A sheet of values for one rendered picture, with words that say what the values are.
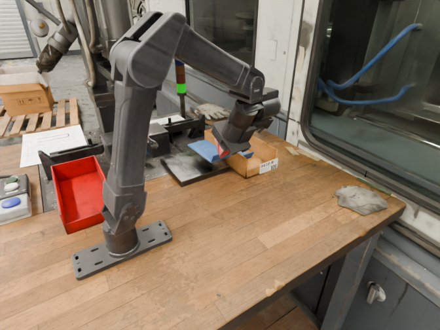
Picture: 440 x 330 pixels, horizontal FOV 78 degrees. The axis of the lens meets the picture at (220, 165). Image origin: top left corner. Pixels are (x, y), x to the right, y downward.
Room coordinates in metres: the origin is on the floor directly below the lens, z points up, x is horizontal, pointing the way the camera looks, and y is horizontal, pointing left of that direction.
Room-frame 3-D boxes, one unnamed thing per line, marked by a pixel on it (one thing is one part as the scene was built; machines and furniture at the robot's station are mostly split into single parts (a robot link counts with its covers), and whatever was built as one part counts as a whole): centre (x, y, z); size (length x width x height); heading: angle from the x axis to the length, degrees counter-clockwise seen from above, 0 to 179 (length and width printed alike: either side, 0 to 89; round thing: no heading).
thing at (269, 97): (0.65, -0.09, 1.16); 0.12 x 0.09 x 0.12; 128
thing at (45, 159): (0.70, 0.50, 0.95); 0.06 x 0.03 x 0.09; 122
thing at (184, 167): (0.75, 0.08, 0.91); 0.17 x 0.16 x 0.02; 122
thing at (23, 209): (0.53, 0.52, 0.90); 0.07 x 0.07 x 0.06; 32
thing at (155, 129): (0.84, 0.29, 0.98); 0.20 x 0.10 x 0.01; 122
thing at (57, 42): (1.01, 0.54, 1.25); 0.19 x 0.07 x 0.19; 122
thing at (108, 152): (0.84, 0.29, 0.94); 0.20 x 0.10 x 0.07; 122
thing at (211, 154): (0.75, 0.03, 0.98); 0.15 x 0.07 x 0.03; 35
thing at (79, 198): (0.59, 0.37, 0.93); 0.25 x 0.12 x 0.06; 32
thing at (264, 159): (0.82, -0.06, 0.93); 0.25 x 0.13 x 0.08; 32
